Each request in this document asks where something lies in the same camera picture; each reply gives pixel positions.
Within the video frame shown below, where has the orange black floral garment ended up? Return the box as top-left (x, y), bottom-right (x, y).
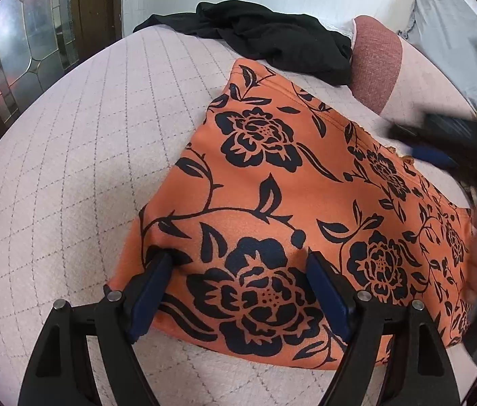
top-left (109, 59), bottom-right (471, 369)

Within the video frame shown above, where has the pink and maroon pillow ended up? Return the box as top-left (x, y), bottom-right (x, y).
top-left (349, 15), bottom-right (474, 124)

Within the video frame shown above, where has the grey pillow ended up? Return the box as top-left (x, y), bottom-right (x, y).
top-left (399, 0), bottom-right (477, 107)

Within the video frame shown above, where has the stained glass wooden door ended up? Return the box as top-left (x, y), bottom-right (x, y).
top-left (0, 0), bottom-right (123, 138)

